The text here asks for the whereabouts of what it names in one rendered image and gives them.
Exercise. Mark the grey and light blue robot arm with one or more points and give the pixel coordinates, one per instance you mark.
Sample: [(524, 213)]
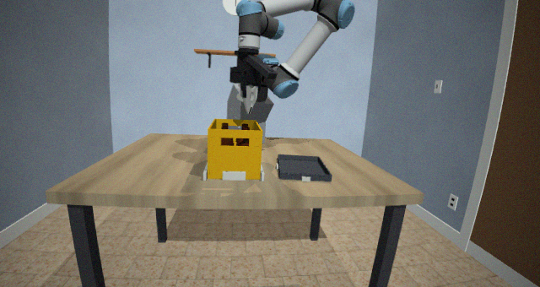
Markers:
[(256, 19)]

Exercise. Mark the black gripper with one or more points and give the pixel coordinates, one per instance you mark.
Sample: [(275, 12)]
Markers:
[(250, 75)]

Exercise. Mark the yellow divided crate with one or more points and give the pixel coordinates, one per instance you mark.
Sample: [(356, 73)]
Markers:
[(234, 158)]

